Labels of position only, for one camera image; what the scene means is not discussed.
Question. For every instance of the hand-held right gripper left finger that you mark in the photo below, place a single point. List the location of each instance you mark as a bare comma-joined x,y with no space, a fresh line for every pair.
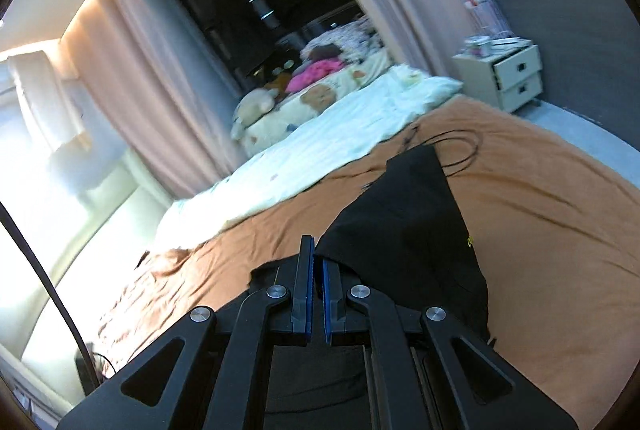
306,290

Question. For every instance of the white hanging cloth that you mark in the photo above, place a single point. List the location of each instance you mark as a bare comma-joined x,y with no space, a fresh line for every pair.
45,100

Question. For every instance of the black pants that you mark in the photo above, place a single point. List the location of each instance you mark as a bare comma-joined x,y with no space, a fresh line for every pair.
400,220

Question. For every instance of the dark window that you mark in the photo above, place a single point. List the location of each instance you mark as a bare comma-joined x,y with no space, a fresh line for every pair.
260,0

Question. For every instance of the pink and white bag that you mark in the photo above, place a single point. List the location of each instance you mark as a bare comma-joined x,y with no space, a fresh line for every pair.
487,12

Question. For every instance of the pink cloth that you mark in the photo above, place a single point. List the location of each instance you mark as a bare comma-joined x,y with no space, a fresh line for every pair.
315,75

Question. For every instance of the brown bed sheet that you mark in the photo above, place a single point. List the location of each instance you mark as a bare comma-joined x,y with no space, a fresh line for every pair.
550,210

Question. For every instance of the bear print blanket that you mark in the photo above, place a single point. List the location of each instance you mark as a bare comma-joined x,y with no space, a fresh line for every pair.
320,97

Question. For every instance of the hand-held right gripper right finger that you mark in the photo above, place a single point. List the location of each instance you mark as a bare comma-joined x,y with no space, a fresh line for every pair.
328,300

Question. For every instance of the floral cloth pile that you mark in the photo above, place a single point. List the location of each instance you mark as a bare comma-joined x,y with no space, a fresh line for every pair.
352,35

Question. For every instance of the beige plush toy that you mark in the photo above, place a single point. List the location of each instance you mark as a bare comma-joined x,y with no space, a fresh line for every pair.
255,105

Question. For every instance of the pale green quilt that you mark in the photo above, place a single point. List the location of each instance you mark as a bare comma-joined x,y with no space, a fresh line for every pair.
310,150

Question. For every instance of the white padded headboard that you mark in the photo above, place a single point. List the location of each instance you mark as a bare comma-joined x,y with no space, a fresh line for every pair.
100,260

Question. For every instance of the white nightstand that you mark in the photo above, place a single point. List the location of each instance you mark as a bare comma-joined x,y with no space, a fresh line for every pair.
510,75

